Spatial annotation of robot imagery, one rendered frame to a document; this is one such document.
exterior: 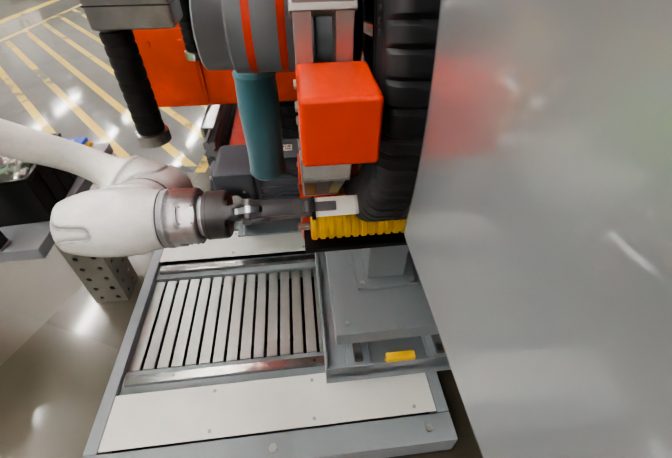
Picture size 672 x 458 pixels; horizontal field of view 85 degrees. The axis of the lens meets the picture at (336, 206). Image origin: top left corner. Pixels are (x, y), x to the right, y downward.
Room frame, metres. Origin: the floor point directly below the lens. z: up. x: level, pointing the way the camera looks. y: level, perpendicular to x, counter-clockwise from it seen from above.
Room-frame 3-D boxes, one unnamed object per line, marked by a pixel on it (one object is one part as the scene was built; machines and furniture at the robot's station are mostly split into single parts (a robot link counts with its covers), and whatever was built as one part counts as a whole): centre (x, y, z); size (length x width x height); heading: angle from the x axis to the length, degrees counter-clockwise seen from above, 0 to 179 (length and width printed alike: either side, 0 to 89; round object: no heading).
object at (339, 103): (0.34, 0.00, 0.85); 0.09 x 0.08 x 0.07; 6
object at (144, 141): (0.46, 0.26, 0.83); 0.04 x 0.04 x 0.16
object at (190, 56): (0.79, 0.29, 0.83); 0.04 x 0.04 x 0.16
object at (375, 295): (0.67, -0.13, 0.32); 0.40 x 0.30 x 0.28; 6
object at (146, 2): (0.46, 0.23, 0.93); 0.09 x 0.05 x 0.05; 96
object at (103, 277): (0.76, 0.73, 0.21); 0.10 x 0.10 x 0.42; 6
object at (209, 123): (2.37, 0.57, 0.28); 2.47 x 0.09 x 0.22; 6
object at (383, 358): (0.67, -0.13, 0.13); 0.50 x 0.36 x 0.10; 6
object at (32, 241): (0.73, 0.73, 0.44); 0.43 x 0.17 x 0.03; 6
